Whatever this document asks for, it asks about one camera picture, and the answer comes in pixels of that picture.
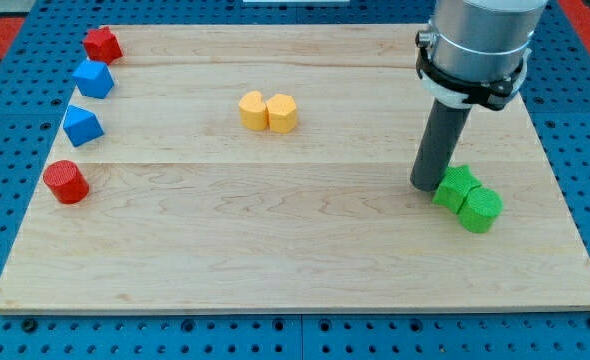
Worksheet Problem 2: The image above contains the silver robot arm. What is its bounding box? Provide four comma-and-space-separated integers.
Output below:
415, 0, 547, 111

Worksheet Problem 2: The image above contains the light wooden board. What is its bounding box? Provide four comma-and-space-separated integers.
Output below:
0, 24, 590, 315

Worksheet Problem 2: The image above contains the yellow hexagon block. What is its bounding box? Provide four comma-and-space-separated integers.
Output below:
266, 94, 298, 134

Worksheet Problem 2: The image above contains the yellow heart block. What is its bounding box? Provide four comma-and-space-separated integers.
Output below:
238, 90, 268, 131

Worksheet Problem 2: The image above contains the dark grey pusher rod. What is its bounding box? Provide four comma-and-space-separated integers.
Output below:
410, 100, 470, 192

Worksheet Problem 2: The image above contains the green star block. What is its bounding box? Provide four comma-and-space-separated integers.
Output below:
432, 165, 482, 214

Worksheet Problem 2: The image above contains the green cylinder block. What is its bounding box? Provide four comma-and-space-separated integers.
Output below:
458, 187, 503, 233

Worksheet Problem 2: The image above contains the blue triangle block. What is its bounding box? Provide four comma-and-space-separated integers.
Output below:
63, 105, 104, 147

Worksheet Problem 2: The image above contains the blue hexagon block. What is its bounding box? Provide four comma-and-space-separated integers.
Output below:
72, 60, 114, 99

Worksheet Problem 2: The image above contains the red cylinder block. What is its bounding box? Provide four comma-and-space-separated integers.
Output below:
42, 160, 90, 204

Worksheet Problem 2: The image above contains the red star block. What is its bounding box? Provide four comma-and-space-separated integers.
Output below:
82, 26, 123, 65

